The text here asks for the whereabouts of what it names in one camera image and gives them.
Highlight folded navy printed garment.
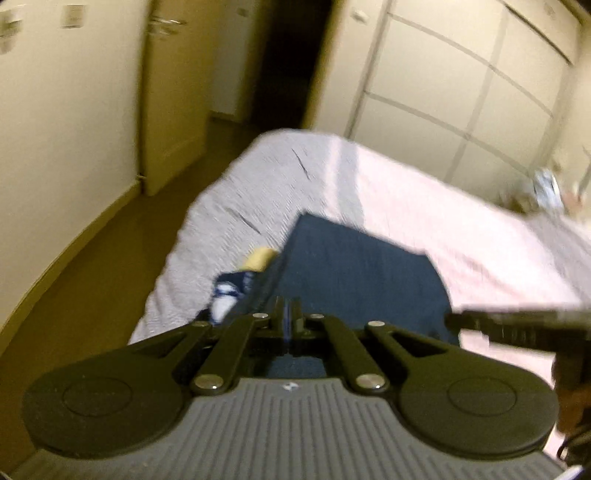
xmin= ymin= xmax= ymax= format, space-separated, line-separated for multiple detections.
xmin=196 ymin=270 xmax=259 ymax=324

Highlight person's right hand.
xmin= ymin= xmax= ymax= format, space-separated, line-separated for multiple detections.
xmin=556 ymin=388 xmax=591 ymax=433

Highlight metal door handle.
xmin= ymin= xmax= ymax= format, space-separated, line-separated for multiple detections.
xmin=148 ymin=16 xmax=188 ymax=35

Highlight yellow garment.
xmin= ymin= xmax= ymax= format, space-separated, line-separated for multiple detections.
xmin=241 ymin=246 xmax=279 ymax=273

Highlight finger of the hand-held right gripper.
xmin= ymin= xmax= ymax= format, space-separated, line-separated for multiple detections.
xmin=445 ymin=309 xmax=504 ymax=331

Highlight bed with pink cover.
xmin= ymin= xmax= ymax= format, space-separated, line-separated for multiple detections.
xmin=128 ymin=129 xmax=591 ymax=384

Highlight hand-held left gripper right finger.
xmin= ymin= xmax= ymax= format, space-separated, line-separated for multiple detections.
xmin=290 ymin=299 xmax=446 ymax=394

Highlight blue and white cloth pile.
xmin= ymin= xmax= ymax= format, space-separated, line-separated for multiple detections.
xmin=531 ymin=168 xmax=561 ymax=210

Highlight small wall switch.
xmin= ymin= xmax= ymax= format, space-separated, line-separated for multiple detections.
xmin=62 ymin=4 xmax=88 ymax=29

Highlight cream panelled wardrobe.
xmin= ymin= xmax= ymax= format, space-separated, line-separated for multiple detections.
xmin=307 ymin=0 xmax=580 ymax=185

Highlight dark blue denim jeans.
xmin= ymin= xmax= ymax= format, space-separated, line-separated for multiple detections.
xmin=249 ymin=211 xmax=460 ymax=384

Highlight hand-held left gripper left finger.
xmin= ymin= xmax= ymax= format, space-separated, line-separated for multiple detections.
xmin=131 ymin=295 xmax=289 ymax=395

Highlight wooden door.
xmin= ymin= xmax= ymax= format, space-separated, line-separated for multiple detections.
xmin=139 ymin=0 xmax=259 ymax=197

